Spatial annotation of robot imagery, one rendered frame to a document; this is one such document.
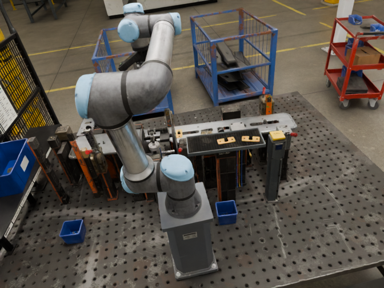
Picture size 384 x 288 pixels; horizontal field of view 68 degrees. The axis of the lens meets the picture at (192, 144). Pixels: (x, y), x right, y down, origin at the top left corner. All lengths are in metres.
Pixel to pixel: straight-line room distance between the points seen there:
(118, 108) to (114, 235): 1.07
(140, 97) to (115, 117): 0.10
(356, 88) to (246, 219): 2.67
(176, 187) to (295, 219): 0.83
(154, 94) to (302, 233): 1.15
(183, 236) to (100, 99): 0.69
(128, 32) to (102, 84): 0.37
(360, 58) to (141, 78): 3.20
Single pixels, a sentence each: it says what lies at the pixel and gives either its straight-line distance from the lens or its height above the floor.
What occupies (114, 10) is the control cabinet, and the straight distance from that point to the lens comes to 9.39.
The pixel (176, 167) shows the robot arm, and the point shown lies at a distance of 1.03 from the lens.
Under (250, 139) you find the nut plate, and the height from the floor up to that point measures 1.17.
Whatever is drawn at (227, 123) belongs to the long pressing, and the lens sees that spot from 1.81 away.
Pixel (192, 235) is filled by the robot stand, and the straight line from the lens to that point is 1.23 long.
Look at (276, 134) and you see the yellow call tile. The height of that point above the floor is 1.16.
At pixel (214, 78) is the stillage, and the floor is 0.49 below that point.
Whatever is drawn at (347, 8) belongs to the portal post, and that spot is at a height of 0.70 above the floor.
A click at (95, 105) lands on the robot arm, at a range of 0.76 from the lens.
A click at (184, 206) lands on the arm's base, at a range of 1.12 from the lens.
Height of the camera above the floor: 2.02
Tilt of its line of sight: 38 degrees down
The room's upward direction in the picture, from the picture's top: 7 degrees counter-clockwise
